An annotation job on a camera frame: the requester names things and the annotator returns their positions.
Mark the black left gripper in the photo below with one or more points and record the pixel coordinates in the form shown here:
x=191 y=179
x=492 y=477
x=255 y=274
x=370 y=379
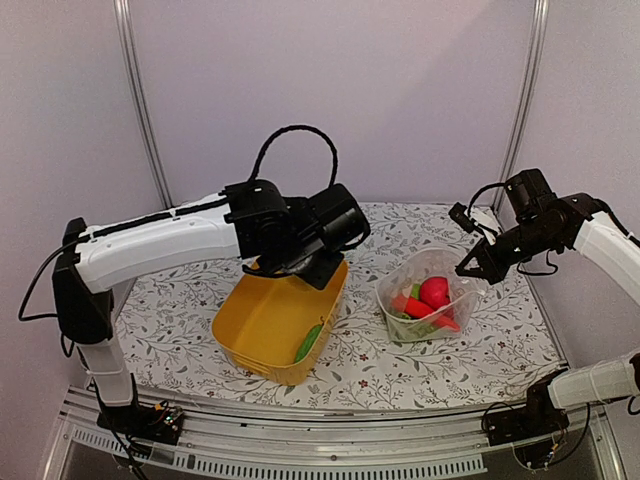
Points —
x=323 y=277

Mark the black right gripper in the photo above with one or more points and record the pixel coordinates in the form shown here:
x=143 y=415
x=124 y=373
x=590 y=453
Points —
x=491 y=269

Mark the red toy apple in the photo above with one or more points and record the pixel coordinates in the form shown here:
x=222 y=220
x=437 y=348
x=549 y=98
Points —
x=434 y=292

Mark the clear zip top bag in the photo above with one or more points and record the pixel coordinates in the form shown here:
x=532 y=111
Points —
x=464 y=292

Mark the orange toy carrot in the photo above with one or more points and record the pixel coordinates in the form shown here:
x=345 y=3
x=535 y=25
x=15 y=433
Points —
x=419 y=310

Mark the green toy broccoli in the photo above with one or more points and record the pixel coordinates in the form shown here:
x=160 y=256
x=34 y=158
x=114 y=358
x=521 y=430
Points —
x=406 y=328

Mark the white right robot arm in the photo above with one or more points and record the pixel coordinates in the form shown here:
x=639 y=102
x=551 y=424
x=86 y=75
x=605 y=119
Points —
x=592 y=230

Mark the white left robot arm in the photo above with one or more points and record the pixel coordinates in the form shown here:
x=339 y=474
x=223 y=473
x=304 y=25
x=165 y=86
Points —
x=93 y=259

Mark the floral tablecloth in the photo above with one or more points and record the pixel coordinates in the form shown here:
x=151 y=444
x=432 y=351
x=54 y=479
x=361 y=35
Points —
x=164 y=328

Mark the yellow plastic basket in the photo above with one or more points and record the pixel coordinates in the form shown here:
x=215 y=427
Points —
x=262 y=323

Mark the green toy cucumber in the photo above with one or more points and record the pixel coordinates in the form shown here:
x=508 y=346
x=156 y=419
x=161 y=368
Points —
x=308 y=342

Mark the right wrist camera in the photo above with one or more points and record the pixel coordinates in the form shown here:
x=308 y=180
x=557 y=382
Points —
x=463 y=218

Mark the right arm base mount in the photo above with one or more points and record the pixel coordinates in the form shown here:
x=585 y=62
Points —
x=504 y=424

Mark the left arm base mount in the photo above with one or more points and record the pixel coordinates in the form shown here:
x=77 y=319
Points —
x=160 y=423

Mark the right aluminium frame post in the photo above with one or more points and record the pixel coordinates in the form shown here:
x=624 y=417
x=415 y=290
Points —
x=533 y=60

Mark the aluminium frame post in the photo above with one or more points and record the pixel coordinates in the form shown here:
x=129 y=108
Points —
x=123 y=17
x=533 y=60

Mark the left aluminium frame post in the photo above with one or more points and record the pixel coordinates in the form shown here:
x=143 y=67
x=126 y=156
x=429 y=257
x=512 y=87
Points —
x=123 y=17

